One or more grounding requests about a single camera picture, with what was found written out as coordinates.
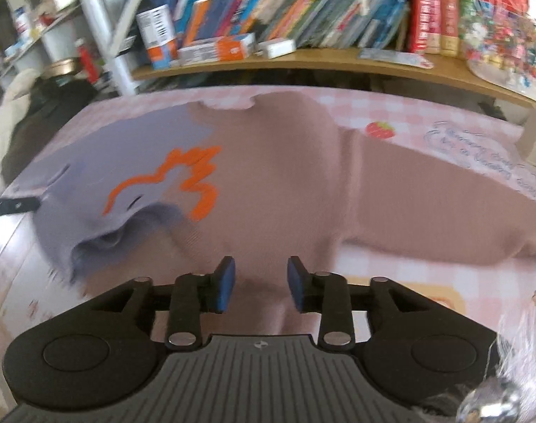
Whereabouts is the colourful printed box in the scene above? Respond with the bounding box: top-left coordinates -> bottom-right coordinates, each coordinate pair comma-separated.
459,0 -> 536,93

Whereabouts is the pale flat packet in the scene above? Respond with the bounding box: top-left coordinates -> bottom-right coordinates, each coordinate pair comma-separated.
359,48 -> 435,69

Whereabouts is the wooden bookshelf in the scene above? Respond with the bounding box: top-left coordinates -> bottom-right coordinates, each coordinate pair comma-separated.
131,44 -> 536,168

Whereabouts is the red thick book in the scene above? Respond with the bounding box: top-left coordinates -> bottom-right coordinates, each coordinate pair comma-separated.
439,0 -> 461,56
406,0 -> 442,55

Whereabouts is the pink fluffy sleeve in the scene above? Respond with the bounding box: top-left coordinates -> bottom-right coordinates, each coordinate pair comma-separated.
492,291 -> 536,423

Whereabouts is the white round bucket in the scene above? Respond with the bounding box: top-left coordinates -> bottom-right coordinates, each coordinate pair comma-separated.
42,26 -> 82,61

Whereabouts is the pink checked tablecloth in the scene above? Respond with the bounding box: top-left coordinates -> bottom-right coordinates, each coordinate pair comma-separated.
0,86 -> 536,362

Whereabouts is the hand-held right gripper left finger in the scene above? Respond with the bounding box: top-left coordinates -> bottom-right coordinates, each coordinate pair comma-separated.
91,256 -> 237,348

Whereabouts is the red tassel ornament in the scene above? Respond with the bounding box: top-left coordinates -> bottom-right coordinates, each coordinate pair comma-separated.
75,39 -> 100,85

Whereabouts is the white shelf rack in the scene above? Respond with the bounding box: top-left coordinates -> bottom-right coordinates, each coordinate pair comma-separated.
0,0 -> 193,96

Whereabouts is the beige coat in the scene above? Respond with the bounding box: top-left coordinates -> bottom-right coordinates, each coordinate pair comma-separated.
0,68 -> 42,186

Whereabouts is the gold round tin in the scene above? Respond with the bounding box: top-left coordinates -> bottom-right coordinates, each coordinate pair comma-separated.
43,59 -> 79,78

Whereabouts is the pink and lavender sweater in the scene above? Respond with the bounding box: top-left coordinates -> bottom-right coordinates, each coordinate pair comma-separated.
30,92 -> 536,338

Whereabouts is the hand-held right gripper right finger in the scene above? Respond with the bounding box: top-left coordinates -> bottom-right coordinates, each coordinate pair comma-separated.
287,256 -> 432,348

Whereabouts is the silver round charm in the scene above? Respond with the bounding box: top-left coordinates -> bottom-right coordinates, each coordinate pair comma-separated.
457,379 -> 522,423

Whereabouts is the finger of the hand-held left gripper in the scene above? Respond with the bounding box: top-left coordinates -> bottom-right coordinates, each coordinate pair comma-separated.
4,197 -> 40,215

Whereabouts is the tall white orange box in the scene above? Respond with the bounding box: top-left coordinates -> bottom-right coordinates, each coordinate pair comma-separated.
136,4 -> 180,70

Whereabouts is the white bottle with blue cap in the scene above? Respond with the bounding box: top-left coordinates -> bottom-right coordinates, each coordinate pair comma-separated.
11,5 -> 33,38

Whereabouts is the row of colourful books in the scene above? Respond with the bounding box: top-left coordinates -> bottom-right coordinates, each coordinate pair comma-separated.
118,0 -> 427,49

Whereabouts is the white charger plug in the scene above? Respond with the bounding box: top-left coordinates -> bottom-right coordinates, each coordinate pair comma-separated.
257,39 -> 297,59

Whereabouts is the long white orange box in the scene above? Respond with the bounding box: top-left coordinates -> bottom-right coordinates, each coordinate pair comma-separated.
177,33 -> 257,66

